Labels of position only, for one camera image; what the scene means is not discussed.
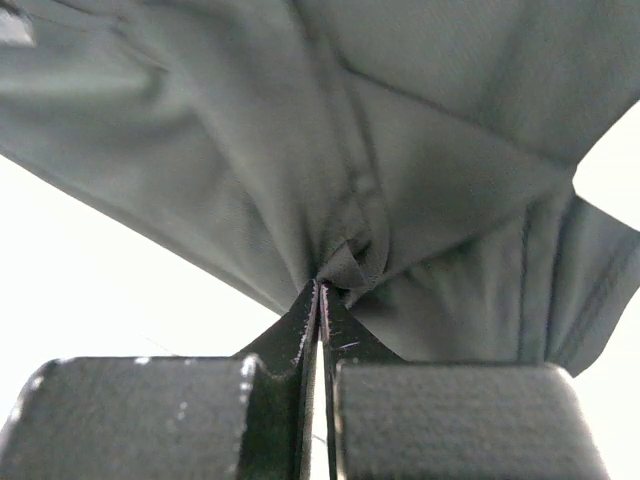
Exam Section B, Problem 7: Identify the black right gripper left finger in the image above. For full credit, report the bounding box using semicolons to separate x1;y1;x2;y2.
235;281;319;479

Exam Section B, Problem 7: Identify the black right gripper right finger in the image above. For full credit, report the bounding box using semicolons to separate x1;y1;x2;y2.
318;283;405;480

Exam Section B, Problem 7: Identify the black t-shirt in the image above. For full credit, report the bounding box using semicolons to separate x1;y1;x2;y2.
1;1;639;375

